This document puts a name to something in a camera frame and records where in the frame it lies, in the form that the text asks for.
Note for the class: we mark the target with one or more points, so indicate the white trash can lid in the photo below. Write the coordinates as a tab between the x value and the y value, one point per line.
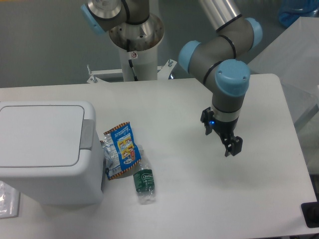
40	136

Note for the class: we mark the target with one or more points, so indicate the white pedestal base frame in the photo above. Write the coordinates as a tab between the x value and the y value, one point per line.
164	72

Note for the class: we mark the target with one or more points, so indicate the black device at table edge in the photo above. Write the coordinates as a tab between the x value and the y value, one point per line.
310	212

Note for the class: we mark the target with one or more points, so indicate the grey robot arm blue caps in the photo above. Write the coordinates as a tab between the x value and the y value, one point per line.
136	32

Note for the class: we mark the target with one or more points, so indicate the clear plastic bottle green label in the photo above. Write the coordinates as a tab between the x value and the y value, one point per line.
144	179

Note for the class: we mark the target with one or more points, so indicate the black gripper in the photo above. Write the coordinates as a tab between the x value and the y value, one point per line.
233	144

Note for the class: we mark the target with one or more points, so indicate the blue water jug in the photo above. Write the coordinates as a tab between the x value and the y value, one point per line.
291	10

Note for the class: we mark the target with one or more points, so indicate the blue snack bag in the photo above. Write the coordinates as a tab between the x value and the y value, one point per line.
121	152

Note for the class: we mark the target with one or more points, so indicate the clear plastic sheet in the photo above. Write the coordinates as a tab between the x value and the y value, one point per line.
9	201

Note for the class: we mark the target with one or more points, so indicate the white trash can body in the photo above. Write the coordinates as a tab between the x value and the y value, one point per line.
81	183

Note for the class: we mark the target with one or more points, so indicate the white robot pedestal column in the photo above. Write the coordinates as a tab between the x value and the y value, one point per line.
145	61

